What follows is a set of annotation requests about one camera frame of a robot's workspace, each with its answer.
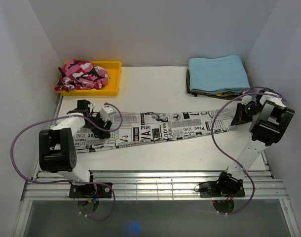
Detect newspaper print trousers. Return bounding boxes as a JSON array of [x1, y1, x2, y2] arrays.
[[74, 109, 235, 153]]

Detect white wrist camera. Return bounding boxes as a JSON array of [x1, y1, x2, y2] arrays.
[[241, 90, 252, 105], [99, 106, 115, 122]]

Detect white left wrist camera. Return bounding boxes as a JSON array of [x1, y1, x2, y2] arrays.
[[99, 106, 115, 122]]

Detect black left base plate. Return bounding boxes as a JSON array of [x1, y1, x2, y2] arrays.
[[68, 184, 112, 198]]

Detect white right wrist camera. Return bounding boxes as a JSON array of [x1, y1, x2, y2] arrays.
[[241, 90, 252, 105]]

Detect pink camouflage trousers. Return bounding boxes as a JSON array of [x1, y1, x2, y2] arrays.
[[54, 59, 110, 92]]

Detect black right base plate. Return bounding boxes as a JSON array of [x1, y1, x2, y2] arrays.
[[196, 181, 245, 198]]

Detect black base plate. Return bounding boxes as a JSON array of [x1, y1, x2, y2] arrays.
[[68, 184, 112, 198], [196, 181, 245, 198]]

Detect aluminium rail frame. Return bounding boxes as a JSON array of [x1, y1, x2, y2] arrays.
[[22, 167, 288, 201]]

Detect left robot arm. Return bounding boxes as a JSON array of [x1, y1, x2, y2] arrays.
[[39, 100, 115, 198]]

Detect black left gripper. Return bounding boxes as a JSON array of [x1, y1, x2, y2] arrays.
[[84, 112, 112, 140]]

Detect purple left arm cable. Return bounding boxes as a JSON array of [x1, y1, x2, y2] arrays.
[[10, 102, 123, 221]]

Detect light blue folded trousers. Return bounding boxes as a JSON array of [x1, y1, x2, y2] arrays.
[[188, 55, 250, 94]]

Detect olive camouflage folded trousers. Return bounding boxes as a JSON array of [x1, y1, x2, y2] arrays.
[[186, 69, 240, 100]]

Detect yellow plastic tray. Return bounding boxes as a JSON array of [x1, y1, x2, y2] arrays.
[[56, 61, 122, 96]]

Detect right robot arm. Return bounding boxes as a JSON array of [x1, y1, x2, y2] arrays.
[[215, 87, 295, 196]]

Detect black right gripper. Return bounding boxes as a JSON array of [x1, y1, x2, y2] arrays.
[[231, 102, 262, 126]]

